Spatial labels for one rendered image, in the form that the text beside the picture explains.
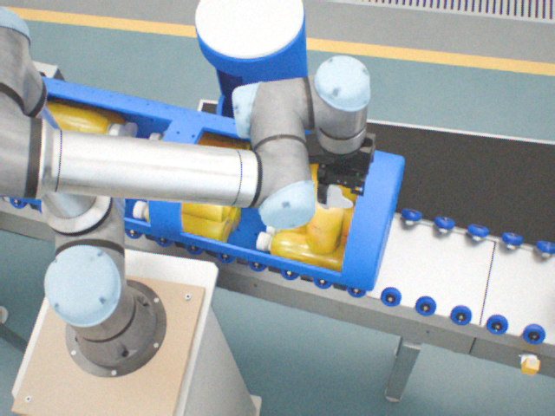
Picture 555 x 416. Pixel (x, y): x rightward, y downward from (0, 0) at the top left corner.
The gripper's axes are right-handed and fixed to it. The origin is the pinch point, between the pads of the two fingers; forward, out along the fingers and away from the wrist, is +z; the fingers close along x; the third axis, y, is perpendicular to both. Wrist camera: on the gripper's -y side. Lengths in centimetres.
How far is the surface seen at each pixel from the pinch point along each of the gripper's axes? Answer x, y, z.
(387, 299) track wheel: -5.0, 14.9, 31.5
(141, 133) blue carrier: 18, -50, 26
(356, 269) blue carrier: -7.3, 8.0, 14.0
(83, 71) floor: 97, -135, 129
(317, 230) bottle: -3.6, -0.8, 9.0
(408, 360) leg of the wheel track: -3, 24, 77
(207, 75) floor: 108, -81, 129
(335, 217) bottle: -2.1, 2.2, 4.5
